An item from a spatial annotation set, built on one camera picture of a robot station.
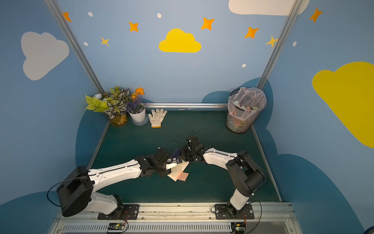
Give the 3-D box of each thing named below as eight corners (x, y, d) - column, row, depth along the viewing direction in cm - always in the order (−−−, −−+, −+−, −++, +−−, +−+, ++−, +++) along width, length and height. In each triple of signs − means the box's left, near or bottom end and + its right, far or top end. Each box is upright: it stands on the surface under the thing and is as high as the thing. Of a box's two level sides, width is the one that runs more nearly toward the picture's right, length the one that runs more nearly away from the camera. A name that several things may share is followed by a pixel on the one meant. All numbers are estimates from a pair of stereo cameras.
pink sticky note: (176, 179, 88) (176, 177, 85) (179, 172, 91) (179, 169, 88) (185, 182, 87) (185, 180, 84) (188, 175, 89) (188, 173, 86)
